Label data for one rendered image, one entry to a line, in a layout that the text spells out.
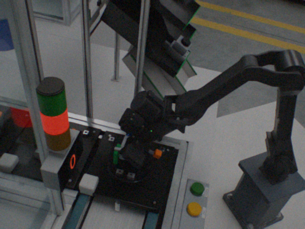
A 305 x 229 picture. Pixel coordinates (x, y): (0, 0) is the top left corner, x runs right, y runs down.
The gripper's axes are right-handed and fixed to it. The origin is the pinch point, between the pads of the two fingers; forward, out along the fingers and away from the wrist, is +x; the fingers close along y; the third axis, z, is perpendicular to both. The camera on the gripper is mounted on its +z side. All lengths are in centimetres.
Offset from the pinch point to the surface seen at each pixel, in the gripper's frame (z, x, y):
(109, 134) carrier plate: 0.5, 14.6, -10.6
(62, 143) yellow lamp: 19.3, -10.1, 20.8
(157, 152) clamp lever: -7.2, -4.5, 0.1
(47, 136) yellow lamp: 22.6, -9.9, 21.5
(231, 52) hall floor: -101, 56, -236
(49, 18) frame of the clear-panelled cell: 42, 58, -85
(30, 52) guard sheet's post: 34.9, -23.9, 20.6
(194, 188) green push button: -23.7, -4.8, 1.9
